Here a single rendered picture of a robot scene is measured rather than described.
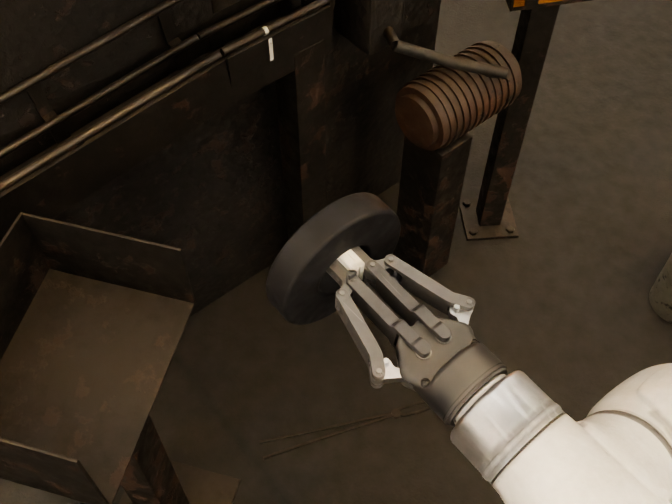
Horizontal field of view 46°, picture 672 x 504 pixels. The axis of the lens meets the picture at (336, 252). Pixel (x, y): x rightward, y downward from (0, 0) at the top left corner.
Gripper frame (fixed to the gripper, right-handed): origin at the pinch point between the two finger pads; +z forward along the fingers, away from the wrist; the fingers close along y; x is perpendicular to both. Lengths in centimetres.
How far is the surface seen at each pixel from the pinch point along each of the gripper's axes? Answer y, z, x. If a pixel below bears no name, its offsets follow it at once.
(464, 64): 53, 28, -26
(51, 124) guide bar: -10, 48, -16
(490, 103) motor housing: 56, 24, -34
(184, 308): -10.9, 15.3, -20.7
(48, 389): -29.1, 16.8, -22.0
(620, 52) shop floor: 143, 43, -84
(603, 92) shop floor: 126, 36, -83
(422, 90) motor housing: 46, 31, -29
